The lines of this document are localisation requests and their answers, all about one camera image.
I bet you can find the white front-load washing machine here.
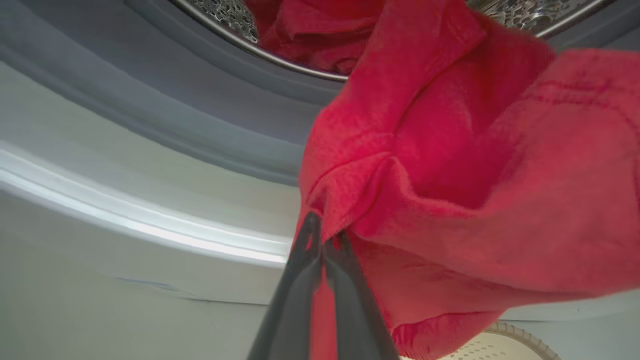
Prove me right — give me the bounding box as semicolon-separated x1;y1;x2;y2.
0;0;640;360

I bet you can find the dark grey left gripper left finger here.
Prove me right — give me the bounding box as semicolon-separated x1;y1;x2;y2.
247;211;323;360

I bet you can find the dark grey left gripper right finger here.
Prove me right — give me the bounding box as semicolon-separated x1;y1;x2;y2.
322;230;401;360

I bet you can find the red garment with white stripes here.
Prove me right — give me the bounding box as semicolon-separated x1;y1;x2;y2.
292;0;640;360

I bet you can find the cream perforated laundry basket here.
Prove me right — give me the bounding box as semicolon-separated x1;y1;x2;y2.
400;320;563;360

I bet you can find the plain red garment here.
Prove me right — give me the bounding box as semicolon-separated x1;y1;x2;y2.
245;0;386;76

